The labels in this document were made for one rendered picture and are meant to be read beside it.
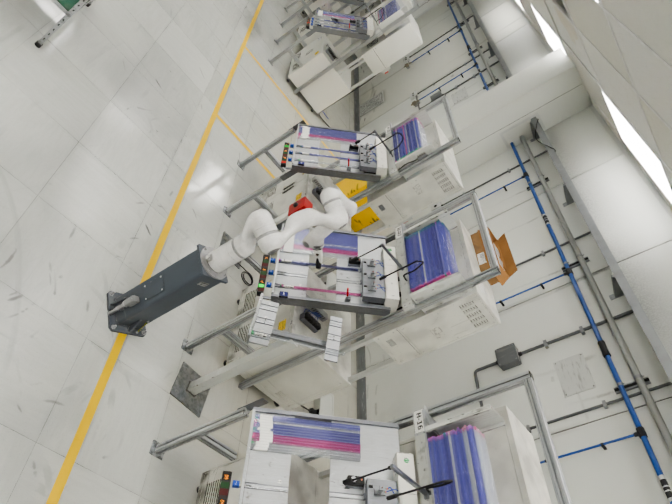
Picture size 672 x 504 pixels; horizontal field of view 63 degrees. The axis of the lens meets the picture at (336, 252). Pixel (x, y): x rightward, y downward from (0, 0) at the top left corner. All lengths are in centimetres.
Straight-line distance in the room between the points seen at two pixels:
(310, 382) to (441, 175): 190
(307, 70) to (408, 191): 342
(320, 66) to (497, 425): 569
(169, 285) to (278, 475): 114
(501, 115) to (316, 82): 258
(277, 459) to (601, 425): 229
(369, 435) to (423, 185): 233
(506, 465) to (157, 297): 191
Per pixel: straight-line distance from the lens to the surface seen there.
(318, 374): 376
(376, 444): 276
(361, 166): 440
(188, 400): 350
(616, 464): 400
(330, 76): 755
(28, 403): 291
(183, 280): 298
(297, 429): 271
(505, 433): 272
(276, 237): 272
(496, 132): 635
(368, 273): 340
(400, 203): 457
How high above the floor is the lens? 238
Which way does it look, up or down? 23 degrees down
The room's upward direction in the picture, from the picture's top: 62 degrees clockwise
